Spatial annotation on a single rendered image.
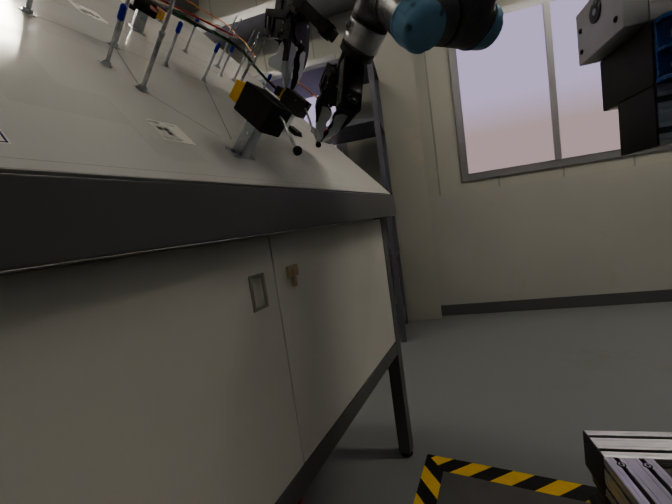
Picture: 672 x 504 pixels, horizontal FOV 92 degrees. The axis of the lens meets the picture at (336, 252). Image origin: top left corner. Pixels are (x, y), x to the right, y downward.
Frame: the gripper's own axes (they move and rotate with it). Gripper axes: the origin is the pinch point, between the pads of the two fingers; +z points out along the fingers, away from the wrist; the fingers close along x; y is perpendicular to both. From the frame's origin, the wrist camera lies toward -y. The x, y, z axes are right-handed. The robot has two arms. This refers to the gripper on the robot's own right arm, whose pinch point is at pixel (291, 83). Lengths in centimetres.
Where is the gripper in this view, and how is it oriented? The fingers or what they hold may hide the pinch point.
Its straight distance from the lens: 87.9
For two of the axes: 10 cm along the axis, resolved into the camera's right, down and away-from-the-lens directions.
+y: -9.1, -2.9, 3.0
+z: -2.0, 9.3, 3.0
